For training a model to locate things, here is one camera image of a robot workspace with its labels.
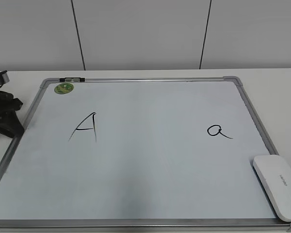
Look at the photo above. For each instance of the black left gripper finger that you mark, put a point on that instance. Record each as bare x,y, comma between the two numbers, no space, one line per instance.
10,125

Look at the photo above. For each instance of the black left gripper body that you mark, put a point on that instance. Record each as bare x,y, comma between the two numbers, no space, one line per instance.
8,103

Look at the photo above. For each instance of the white rectangular board eraser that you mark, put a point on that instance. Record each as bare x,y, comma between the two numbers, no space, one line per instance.
275,175

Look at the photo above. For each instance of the black grey hanger clip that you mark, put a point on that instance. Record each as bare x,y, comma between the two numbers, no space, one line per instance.
71,79

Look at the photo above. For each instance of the white board with aluminium frame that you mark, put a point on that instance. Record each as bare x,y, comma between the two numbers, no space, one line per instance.
138,154

